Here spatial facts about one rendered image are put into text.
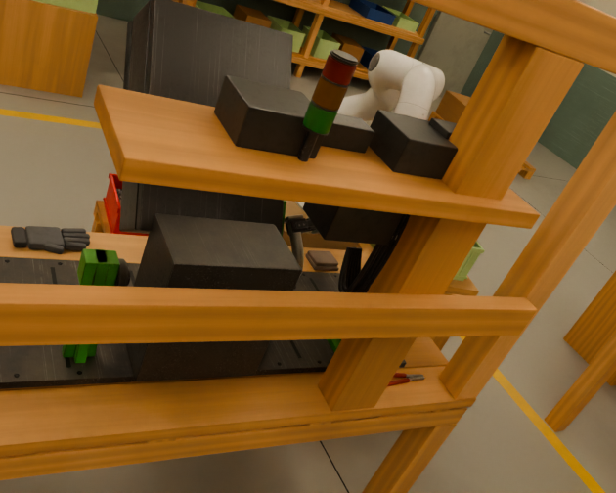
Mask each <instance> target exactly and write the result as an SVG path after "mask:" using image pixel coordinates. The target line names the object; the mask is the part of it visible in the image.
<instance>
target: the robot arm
mask: <svg viewBox="0 0 616 493"><path fill-rule="evenodd" d="M368 79H369V83H370V84H371V88H370V89H369V90H368V91H367V92H366V93H364V94H359V95H353V96H348V97H344V98H343V101H342V103H341V105H340V108H339V110H338V112H337V113H340V114H344V115H349V116H354V117H358V118H361V119H363V120H364V121H365V122H366V124H367V125H368V126H371V124H372V122H373V120H374V116H375V114H376V112H377V110H382V111H386V112H391V111H392V110H393V109H394V108H395V107H396V109H395V112H394V113H398V114H402V115H406V116H410V117H415V118H419V119H424V120H427V117H428V114H429V111H430V108H431V104H432V101H434V100H436V99H437V98H438V97H439V95H440V94H441V93H442V91H443V88H444V85H445V76H444V73H443V71H442V70H441V69H439V68H437V67H433V66H430V65H428V64H425V63H423V62H420V61H418V60H416V59H413V58H411V57H408V56H406V55H404V54H401V53H398V52H396V51H393V50H381V51H379V52H377V53H376V54H375V55H374V56H373V57H372V59H371V61H370V64H369V68H368ZM400 92H401V93H400ZM290 223H291V228H292V232H293V233H298V232H301V234H302V233H305V232H310V231H312V232H311V233H312V234H319V231H318V230H317V229H316V227H315V226H314V224H313V223H312V221H311V220H310V218H309V217H308V218H307V219H305V218H303V219H296V220H291V221H290Z"/></svg>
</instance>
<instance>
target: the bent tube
mask: <svg viewBox="0 0 616 493"><path fill-rule="evenodd" d="M301 218H303V214H301V215H292V216H288V217H287V218H285V222H284V223H287V226H288V232H289V237H290V243H291V250H292V254H293V256H294V257H295V259H296V260H297V262H298V264H299V265H300V267H301V269H302V270H303V264H304V250H303V243H302V238H301V232H298V233H293V232H292V228H291V223H290V221H291V220H296V219H301Z"/></svg>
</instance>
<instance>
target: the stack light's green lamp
mask: <svg viewBox="0 0 616 493"><path fill-rule="evenodd" d="M336 115H337V112H327V111H325V110H322V109H320V108H318V107H317V106H315V105H314V104H313V103H312V102H311V101H310V104H309V106H308V109H307V111H306V114H305V115H304V120H303V124H302V126H303V128H305V129H306V130H307V131H309V132H311V133H313V134H316V135H319V136H328V135H329V133H330V129H331V127H332V124H333V122H334V120H335V117H336Z"/></svg>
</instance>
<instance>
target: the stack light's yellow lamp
mask: <svg viewBox="0 0 616 493"><path fill-rule="evenodd" d="M347 89H348V87H347V88H343V87H339V86H336V85H333V84H331V83H329V82H327V81H325V80H324V79H323V78H322V77H321V76H320V79H319V81H318V84H317V86H316V89H315V91H314V94H313V96H312V99H311V102H312V103H313V104H314V105H315V106H317V107H318V108H320V109H322V110H325V111H327V112H338V110H339V108H340V105H341V103H342V101H343V98H344V96H345V94H346V91H347Z"/></svg>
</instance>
